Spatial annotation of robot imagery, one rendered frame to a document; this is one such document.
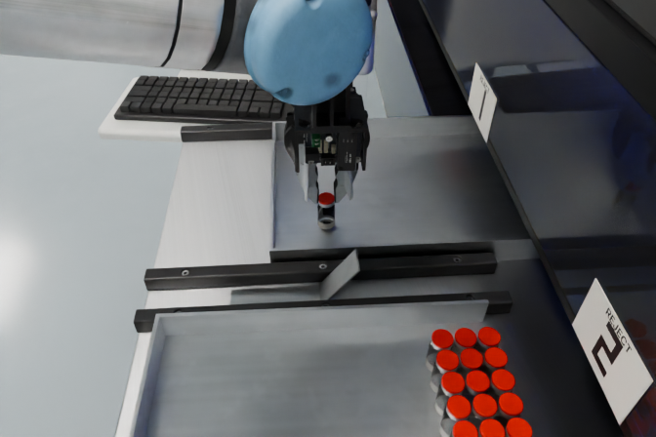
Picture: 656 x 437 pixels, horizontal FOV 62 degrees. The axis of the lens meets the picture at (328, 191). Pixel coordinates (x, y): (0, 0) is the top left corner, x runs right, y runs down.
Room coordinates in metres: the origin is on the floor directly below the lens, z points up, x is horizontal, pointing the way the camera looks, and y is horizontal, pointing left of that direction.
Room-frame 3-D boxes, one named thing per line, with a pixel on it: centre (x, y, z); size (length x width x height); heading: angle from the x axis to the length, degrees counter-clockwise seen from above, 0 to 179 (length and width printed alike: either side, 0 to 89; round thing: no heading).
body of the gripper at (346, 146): (0.47, 0.00, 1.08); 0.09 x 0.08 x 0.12; 4
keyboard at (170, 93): (0.90, 0.19, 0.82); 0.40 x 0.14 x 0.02; 86
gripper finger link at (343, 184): (0.48, -0.02, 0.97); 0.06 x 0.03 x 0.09; 4
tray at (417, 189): (0.56, -0.10, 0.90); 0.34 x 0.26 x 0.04; 94
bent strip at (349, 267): (0.38, 0.04, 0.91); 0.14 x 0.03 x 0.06; 94
